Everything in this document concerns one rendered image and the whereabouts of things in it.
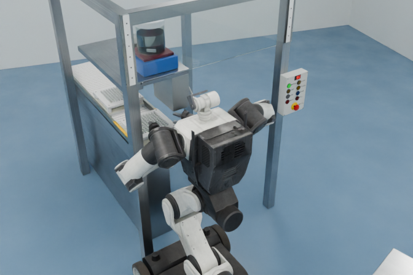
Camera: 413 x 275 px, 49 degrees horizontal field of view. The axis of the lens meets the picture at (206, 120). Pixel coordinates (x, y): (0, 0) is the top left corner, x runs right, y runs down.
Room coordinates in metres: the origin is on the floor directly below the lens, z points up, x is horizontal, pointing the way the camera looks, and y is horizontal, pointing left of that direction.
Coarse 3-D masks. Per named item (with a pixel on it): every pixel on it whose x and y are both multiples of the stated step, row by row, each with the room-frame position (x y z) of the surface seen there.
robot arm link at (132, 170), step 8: (128, 160) 1.55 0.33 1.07; (136, 160) 1.50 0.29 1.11; (144, 160) 1.48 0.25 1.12; (120, 168) 1.54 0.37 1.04; (128, 168) 1.51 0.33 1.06; (136, 168) 1.49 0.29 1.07; (144, 168) 1.49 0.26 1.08; (128, 176) 1.50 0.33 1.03; (136, 176) 1.50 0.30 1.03; (128, 184) 1.50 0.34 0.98; (136, 184) 1.50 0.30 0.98
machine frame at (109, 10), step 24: (48, 0) 2.83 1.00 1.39; (96, 0) 2.09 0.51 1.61; (192, 0) 2.09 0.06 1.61; (120, 48) 1.88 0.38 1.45; (288, 48) 2.43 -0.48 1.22; (72, 72) 2.82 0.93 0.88; (120, 72) 1.91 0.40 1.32; (72, 96) 2.80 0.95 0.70; (72, 120) 2.81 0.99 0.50; (144, 192) 1.89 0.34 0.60; (264, 192) 2.44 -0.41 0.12; (144, 216) 1.88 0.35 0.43; (144, 240) 1.88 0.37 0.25
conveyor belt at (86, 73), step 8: (80, 64) 3.14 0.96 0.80; (88, 64) 3.14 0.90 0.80; (80, 72) 3.00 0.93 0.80; (88, 72) 3.00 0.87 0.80; (96, 72) 3.00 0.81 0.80; (80, 80) 2.87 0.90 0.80; (88, 80) 2.87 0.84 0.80; (96, 80) 2.87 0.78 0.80; (104, 80) 2.87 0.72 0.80; (88, 88) 2.75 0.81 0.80; (96, 88) 2.75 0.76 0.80
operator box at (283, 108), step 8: (288, 72) 2.42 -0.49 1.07; (296, 72) 2.42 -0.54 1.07; (304, 72) 2.43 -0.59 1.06; (280, 80) 2.39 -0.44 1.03; (288, 80) 2.36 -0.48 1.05; (296, 80) 2.39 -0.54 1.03; (304, 80) 2.43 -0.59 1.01; (280, 88) 2.39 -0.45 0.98; (288, 88) 2.36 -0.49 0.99; (304, 88) 2.44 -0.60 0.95; (280, 96) 2.38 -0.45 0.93; (304, 96) 2.44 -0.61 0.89; (280, 104) 2.38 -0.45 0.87; (288, 104) 2.37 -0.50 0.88; (280, 112) 2.37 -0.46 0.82; (288, 112) 2.37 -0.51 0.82
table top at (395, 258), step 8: (392, 256) 1.23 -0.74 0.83; (400, 256) 1.23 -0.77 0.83; (408, 256) 1.23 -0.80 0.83; (384, 264) 1.19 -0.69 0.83; (392, 264) 1.19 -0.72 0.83; (400, 264) 1.19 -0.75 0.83; (408, 264) 1.19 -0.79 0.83; (376, 272) 1.16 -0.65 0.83; (384, 272) 1.16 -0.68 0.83; (392, 272) 1.16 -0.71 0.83; (400, 272) 1.16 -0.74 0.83; (408, 272) 1.15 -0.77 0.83
